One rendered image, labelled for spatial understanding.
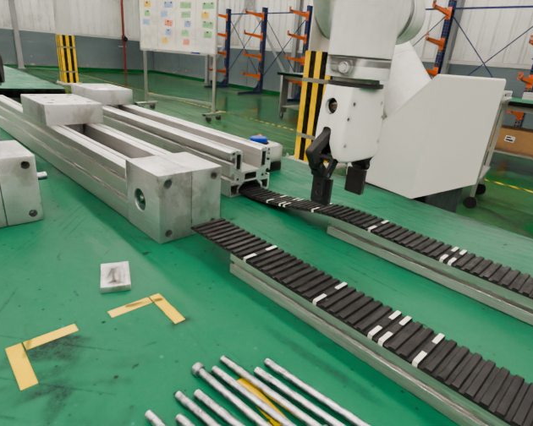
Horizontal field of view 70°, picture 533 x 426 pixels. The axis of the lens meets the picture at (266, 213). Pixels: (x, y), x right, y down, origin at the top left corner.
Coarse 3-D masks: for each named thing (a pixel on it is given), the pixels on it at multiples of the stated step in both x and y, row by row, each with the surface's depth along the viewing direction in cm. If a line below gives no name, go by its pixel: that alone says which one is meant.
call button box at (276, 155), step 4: (268, 140) 90; (264, 144) 85; (268, 144) 86; (272, 144) 87; (276, 144) 87; (272, 148) 85; (276, 148) 86; (280, 148) 87; (272, 152) 85; (276, 152) 86; (280, 152) 87; (268, 156) 85; (272, 156) 86; (276, 156) 87; (280, 156) 88; (272, 160) 86; (276, 160) 87; (280, 160) 88; (272, 164) 87; (276, 164) 87; (280, 164) 88; (272, 168) 87; (276, 168) 88; (280, 168) 89
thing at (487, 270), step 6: (486, 264) 46; (492, 264) 46; (498, 264) 46; (474, 270) 44; (480, 270) 44; (486, 270) 45; (492, 270) 44; (498, 270) 45; (480, 276) 43; (486, 276) 43; (492, 276) 44
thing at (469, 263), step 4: (468, 256) 47; (472, 256) 47; (480, 256) 48; (460, 260) 47; (464, 260) 46; (468, 260) 46; (472, 260) 47; (476, 260) 46; (480, 260) 46; (484, 260) 47; (456, 264) 46; (460, 264) 45; (464, 264) 46; (468, 264) 46; (472, 264) 45; (476, 264) 46; (480, 264) 46; (456, 268) 45; (460, 268) 45; (464, 268) 45; (468, 268) 44; (472, 268) 45; (468, 272) 44
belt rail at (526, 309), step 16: (336, 224) 57; (352, 240) 55; (368, 240) 54; (384, 240) 52; (384, 256) 52; (400, 256) 51; (416, 256) 49; (416, 272) 49; (432, 272) 48; (448, 272) 46; (464, 272) 45; (464, 288) 45; (480, 288) 45; (496, 288) 43; (496, 304) 43; (512, 304) 42; (528, 304) 41; (528, 320) 41
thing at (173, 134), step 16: (112, 112) 97; (128, 112) 96; (144, 112) 100; (128, 128) 92; (144, 128) 89; (160, 128) 82; (176, 128) 81; (192, 128) 86; (208, 128) 84; (160, 144) 83; (176, 144) 78; (192, 144) 74; (208, 144) 71; (224, 144) 79; (240, 144) 75; (256, 144) 74; (208, 160) 72; (224, 160) 70; (240, 160) 69; (256, 160) 73; (224, 176) 71; (240, 176) 70; (256, 176) 73; (224, 192) 70
